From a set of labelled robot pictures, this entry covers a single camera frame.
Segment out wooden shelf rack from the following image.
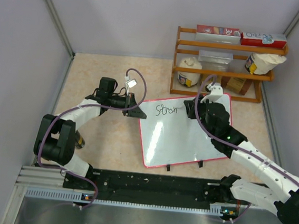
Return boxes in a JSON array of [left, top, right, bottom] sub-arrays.
[[169, 26, 288, 103]]

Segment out red white box right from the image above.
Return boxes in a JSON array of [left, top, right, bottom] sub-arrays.
[[240, 32, 287, 49]]

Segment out black whiteboard clip right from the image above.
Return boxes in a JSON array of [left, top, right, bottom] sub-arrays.
[[198, 161, 203, 168]]

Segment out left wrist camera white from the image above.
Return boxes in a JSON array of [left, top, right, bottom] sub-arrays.
[[124, 75, 138, 95]]

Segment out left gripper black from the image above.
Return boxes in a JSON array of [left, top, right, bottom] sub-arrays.
[[107, 91, 148, 120]]

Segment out aluminium frame post right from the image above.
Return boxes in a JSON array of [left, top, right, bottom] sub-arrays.
[[283, 10, 299, 37]]

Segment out red foil box left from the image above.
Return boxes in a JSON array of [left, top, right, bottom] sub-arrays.
[[195, 25, 241, 44]]

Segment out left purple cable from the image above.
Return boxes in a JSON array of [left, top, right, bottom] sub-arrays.
[[33, 60, 149, 214]]

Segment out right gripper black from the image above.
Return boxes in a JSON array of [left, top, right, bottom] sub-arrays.
[[182, 93, 218, 138]]

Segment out white flour bag upper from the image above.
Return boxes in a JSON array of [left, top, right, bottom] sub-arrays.
[[244, 53, 287, 75]]

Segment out whiteboard with pink frame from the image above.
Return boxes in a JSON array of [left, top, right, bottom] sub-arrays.
[[139, 96, 226, 168]]

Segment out brown cardboard box left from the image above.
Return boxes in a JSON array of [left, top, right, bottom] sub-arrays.
[[199, 74, 223, 94]]

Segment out aluminium frame post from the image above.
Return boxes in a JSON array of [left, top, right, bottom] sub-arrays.
[[43, 0, 75, 59], [283, 10, 299, 37]]

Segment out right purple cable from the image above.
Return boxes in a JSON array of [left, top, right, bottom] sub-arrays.
[[186, 72, 299, 200]]

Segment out brown cardboard box right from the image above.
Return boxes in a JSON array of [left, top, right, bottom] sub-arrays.
[[226, 77, 253, 95]]

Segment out aluminium frame post left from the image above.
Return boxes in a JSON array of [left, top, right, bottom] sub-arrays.
[[43, 0, 75, 59]]

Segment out clear plastic container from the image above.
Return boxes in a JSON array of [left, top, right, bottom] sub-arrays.
[[198, 50, 234, 72]]

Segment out grey slotted cable duct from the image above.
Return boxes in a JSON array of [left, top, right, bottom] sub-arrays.
[[25, 187, 94, 203]]

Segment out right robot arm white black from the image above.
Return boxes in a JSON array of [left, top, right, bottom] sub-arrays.
[[184, 94, 299, 224]]

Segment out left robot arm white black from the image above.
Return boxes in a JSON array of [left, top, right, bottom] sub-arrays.
[[33, 77, 147, 189]]

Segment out brown cardboard box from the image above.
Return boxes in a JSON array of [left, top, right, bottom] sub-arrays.
[[199, 74, 223, 94], [226, 77, 253, 95]]

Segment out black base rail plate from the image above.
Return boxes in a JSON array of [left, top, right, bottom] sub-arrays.
[[61, 165, 239, 213]]

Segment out white flour bag lower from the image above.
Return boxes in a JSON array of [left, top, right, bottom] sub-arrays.
[[177, 56, 202, 87]]

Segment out white flour bag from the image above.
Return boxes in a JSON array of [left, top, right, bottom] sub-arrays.
[[244, 53, 287, 75], [177, 56, 202, 87]]

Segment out purple cable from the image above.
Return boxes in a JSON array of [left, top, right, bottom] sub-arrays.
[[33, 60, 149, 214], [186, 72, 299, 200]]

